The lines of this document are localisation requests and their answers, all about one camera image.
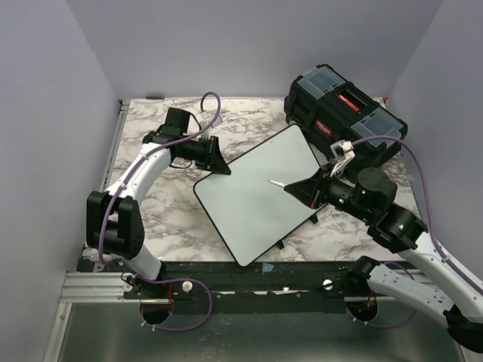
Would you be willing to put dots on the blue tape piece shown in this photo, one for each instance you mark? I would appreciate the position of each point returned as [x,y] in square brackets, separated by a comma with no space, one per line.
[267,267]

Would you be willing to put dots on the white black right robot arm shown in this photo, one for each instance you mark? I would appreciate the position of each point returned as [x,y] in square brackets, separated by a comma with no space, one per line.
[455,300]

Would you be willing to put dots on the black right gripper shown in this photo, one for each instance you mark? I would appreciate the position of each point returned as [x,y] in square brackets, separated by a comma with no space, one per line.
[306,190]

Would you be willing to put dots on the black mounting base bar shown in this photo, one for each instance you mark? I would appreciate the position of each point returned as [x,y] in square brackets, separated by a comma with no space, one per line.
[226,288]

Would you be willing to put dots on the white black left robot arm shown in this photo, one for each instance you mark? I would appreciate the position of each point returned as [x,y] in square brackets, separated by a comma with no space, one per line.
[114,225]

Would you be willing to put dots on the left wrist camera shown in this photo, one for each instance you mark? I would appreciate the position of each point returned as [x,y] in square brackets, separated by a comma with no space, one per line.
[209,118]

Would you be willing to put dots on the white whiteboard black frame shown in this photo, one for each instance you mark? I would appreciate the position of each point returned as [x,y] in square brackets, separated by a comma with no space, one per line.
[250,214]

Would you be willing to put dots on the black red toolbox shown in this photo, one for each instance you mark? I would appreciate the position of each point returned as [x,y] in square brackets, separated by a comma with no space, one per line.
[329,108]

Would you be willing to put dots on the white whiteboard marker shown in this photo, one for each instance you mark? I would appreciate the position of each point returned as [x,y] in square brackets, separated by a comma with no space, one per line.
[277,183]

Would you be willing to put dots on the aluminium side rail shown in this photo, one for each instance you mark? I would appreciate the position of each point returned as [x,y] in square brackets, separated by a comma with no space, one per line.
[124,105]

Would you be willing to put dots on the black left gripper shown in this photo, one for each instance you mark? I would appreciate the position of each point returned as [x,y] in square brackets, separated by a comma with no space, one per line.
[213,158]

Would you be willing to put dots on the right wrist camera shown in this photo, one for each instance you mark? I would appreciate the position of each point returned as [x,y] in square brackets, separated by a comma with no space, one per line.
[343,152]

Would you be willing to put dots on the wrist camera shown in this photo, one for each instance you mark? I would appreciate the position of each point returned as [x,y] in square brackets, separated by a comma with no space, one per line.
[209,118]
[343,152]

